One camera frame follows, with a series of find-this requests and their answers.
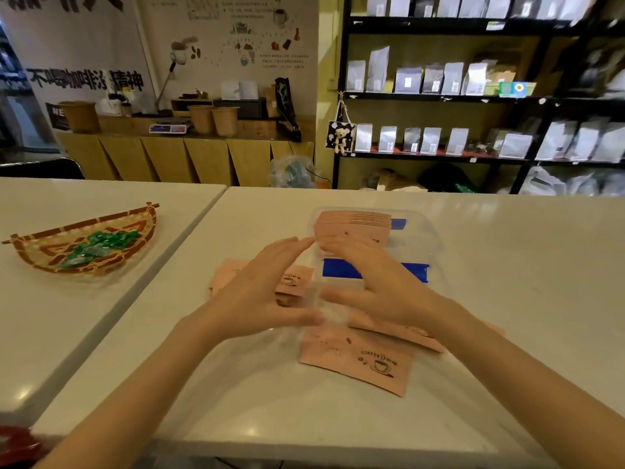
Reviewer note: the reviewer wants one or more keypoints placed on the person's right hand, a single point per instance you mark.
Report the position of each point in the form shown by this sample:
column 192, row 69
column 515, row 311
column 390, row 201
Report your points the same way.
column 395, row 293

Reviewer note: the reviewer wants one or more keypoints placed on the person's left hand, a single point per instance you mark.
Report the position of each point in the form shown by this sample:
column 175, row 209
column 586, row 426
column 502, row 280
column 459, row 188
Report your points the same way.
column 249, row 297

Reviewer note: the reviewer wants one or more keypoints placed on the person's right thumb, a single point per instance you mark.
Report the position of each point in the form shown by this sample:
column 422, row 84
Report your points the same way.
column 342, row 295

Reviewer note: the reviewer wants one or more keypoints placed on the person's left thumb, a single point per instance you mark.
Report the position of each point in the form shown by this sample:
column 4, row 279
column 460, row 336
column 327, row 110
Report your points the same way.
column 300, row 319

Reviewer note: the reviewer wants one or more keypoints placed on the person's right forearm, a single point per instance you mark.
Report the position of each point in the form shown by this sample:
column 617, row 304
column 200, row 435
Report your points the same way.
column 527, row 395

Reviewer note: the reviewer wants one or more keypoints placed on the person's left forearm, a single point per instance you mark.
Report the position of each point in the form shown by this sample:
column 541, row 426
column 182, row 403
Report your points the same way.
column 132, row 400

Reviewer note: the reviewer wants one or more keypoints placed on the pink coffee sachet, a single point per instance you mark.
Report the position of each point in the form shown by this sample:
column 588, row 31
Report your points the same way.
column 295, row 280
column 390, row 332
column 224, row 275
column 356, row 359

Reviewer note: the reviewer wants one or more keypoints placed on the stack of pink packets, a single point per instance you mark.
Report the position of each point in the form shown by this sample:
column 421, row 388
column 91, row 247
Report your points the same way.
column 351, row 224

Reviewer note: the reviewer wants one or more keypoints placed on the clear plastic lid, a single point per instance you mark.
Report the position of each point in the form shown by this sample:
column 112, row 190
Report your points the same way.
column 254, row 380

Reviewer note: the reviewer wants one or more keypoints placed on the clear plastic container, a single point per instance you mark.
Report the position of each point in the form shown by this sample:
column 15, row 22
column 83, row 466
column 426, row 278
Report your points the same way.
column 420, row 249

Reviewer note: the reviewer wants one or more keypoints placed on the brown paper bag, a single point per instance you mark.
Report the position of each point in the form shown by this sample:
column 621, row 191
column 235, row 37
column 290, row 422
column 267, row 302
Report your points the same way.
column 390, row 181

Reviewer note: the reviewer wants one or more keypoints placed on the clear plastic bag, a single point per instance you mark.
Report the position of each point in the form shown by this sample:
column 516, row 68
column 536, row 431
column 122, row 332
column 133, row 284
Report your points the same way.
column 292, row 173

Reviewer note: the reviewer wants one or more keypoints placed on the black bag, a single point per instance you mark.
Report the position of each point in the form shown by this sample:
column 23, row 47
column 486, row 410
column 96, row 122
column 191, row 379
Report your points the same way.
column 447, row 179

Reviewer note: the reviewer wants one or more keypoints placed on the teddy bear pendant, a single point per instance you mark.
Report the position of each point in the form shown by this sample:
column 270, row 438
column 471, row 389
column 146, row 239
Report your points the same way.
column 340, row 136

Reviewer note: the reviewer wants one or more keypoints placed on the row of silver pouches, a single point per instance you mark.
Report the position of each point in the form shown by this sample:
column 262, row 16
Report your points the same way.
column 429, row 140
column 407, row 79
column 468, row 4

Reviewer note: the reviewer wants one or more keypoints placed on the black sealing machine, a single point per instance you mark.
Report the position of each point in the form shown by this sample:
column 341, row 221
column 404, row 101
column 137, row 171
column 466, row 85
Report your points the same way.
column 288, row 112

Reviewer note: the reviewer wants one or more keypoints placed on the wooden counter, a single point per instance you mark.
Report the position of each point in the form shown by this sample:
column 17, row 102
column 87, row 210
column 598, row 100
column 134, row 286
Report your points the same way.
column 171, row 158

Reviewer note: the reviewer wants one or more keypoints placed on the brown bucket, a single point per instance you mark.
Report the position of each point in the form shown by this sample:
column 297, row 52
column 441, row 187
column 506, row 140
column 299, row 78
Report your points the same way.
column 201, row 120
column 79, row 117
column 225, row 122

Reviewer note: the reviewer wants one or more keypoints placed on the black box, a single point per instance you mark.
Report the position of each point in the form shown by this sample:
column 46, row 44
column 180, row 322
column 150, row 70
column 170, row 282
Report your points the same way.
column 241, row 109

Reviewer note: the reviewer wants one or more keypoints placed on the pile of green candies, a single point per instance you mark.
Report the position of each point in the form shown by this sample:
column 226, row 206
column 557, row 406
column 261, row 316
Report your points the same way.
column 97, row 248

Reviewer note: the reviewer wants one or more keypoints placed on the white plastic bags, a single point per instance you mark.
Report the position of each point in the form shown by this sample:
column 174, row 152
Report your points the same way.
column 542, row 183

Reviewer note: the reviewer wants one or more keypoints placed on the digital scale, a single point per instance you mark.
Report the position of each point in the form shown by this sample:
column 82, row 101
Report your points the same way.
column 168, row 128

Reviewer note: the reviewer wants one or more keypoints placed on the woven bamboo basket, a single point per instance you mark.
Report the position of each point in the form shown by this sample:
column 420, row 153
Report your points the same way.
column 44, row 251

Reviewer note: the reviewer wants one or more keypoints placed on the green and yellow box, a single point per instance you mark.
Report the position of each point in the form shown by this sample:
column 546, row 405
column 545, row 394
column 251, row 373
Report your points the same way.
column 516, row 89

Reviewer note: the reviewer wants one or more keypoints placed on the white illustrated poster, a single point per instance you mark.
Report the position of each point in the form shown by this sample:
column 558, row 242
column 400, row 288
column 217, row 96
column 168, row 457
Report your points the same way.
column 229, row 38

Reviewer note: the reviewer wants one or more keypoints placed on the black shelf unit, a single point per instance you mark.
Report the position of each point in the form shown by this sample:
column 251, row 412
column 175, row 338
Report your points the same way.
column 439, row 28

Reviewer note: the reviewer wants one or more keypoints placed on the black chair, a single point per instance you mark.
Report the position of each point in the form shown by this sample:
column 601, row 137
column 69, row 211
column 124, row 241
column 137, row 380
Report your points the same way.
column 39, row 169

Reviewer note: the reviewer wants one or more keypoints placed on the red object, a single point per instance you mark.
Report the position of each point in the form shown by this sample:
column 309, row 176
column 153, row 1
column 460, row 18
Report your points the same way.
column 14, row 444

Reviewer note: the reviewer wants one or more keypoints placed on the white banner with black letters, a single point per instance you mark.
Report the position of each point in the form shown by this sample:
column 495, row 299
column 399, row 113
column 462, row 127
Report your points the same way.
column 73, row 48

